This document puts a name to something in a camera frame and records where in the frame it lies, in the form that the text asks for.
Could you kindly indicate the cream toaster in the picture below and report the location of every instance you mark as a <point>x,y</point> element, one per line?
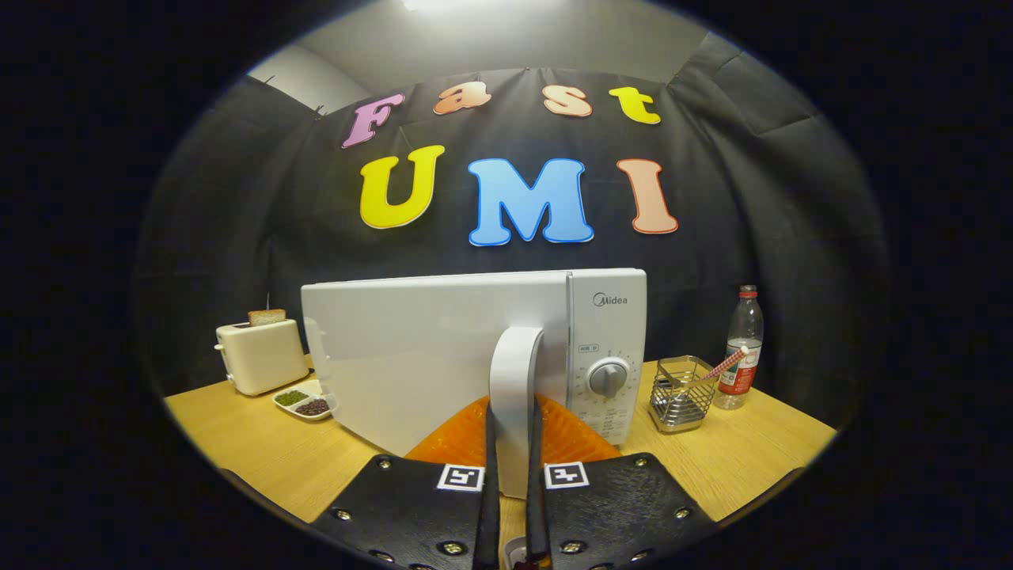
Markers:
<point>265,356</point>

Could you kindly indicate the white toaster oven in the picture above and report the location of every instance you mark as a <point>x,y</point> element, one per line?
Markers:
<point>411,364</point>

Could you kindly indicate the white divided dish with beans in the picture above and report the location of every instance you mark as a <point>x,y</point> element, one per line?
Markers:
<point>305,400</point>

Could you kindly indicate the brown fried meat piece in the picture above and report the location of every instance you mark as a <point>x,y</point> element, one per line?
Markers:
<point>532,564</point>

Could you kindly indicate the toast slice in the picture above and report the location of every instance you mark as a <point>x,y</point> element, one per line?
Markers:
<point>267,317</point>

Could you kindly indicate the red striped straw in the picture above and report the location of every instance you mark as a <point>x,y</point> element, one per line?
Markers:
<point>724,365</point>

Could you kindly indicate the small white rectangular tray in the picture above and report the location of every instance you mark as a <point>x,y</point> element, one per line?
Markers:
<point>512,550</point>

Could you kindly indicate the clear plastic water bottle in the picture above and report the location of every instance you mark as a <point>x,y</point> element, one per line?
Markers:
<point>744,324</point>

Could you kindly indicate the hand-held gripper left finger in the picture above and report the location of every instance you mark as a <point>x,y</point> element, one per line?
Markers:
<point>488,507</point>

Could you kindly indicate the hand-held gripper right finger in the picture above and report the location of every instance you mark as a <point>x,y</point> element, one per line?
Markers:
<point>536,507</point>

